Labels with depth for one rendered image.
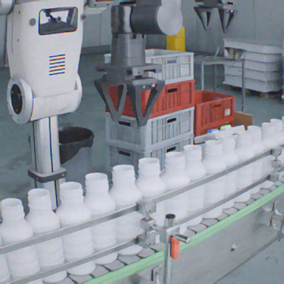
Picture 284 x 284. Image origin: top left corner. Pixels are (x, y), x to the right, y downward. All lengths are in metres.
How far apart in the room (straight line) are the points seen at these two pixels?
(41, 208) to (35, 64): 0.68
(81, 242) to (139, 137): 2.61
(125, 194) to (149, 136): 2.52
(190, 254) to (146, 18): 0.49
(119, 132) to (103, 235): 2.68
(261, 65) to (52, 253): 7.45
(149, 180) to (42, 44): 0.63
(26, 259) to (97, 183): 0.19
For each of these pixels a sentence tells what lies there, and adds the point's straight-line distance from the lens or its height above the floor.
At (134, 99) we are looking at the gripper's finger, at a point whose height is 1.29.
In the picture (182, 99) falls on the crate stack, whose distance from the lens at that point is 3.58.
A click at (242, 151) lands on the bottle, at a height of 1.13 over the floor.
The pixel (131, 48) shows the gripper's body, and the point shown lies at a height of 1.37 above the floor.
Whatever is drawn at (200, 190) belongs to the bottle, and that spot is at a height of 1.08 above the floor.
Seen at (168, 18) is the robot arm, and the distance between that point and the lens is 0.69.
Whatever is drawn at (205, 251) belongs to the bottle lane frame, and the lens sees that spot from 0.98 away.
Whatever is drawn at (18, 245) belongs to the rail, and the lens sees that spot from 0.68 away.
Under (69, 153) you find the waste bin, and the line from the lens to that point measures 2.87.
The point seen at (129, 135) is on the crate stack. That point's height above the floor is 0.53.
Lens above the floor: 1.44
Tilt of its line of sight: 16 degrees down
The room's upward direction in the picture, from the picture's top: straight up
